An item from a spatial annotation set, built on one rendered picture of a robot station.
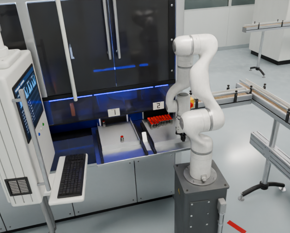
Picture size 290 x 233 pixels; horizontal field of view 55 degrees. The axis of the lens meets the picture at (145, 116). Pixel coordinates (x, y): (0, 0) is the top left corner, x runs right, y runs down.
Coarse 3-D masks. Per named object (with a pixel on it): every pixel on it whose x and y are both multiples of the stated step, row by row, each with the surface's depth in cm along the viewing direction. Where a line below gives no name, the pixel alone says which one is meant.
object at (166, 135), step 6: (174, 120) 216; (144, 126) 207; (162, 126) 208; (168, 126) 208; (174, 126) 208; (150, 132) 201; (156, 132) 201; (162, 132) 201; (168, 132) 200; (174, 132) 200; (150, 138) 193; (156, 138) 194; (162, 138) 194; (168, 138) 193; (174, 138) 193; (180, 138) 187; (186, 138) 188; (156, 144) 184; (162, 144) 185; (168, 144) 187
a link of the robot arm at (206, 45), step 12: (192, 36) 136; (204, 36) 137; (204, 48) 137; (216, 48) 137; (204, 60) 137; (192, 72) 139; (204, 72) 137; (192, 84) 140; (204, 84) 137; (204, 96) 138; (216, 108) 139; (216, 120) 139
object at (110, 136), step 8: (104, 128) 210; (112, 128) 209; (120, 128) 209; (128, 128) 208; (104, 136) 199; (112, 136) 199; (120, 136) 198; (128, 136) 198; (136, 136) 197; (104, 144) 190; (112, 144) 190; (120, 144) 185; (128, 144) 186; (136, 144) 188
